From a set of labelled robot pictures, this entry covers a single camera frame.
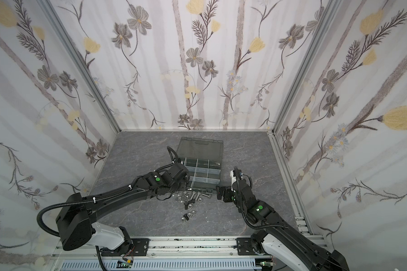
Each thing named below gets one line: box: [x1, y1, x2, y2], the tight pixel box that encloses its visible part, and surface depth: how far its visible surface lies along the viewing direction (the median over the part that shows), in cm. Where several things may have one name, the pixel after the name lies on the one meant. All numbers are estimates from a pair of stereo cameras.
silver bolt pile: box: [172, 188, 212, 210], surface depth 90 cm
